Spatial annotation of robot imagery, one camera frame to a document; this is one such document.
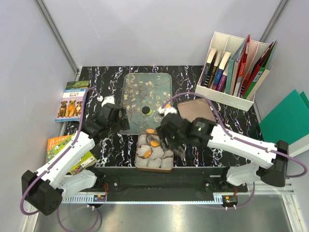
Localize dog picture book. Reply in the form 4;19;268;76
55;81;89;122

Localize orange flower cookie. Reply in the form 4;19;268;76
143;150;152;159

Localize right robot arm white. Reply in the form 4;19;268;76
156;113;288;192

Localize blue purple book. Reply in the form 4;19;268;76
211;52;231;90

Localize round orange cookie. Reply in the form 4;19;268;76
150;141;160;147

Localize black paperback book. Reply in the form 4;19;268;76
200;48;222;88

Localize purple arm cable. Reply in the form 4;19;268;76
19;87;103;231
160;92;306;209

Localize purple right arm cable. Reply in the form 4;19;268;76
160;92;306;209

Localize white file organizer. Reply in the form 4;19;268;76
195;32;278;111

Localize floral blue serving tray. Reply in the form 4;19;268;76
120;73;172;135

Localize green folder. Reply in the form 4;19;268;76
259;90;309;157

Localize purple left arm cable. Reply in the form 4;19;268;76
19;87;103;231

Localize cookie tin lid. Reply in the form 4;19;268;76
177;99;217;122

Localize red folder in organizer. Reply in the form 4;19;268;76
233;34;251;97

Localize black sandwich cookie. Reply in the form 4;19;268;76
142;106;150;114

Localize green orange storey book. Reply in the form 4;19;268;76
46;134;97;175

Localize metal cookie tin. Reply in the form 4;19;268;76
135;132;174;173

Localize dark red green folders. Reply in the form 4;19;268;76
241;40;278;100

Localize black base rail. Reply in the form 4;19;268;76
94;167;248;203

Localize teal folder in organizer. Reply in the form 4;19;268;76
225;42;245;95

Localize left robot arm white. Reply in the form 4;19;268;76
20;103;130;216

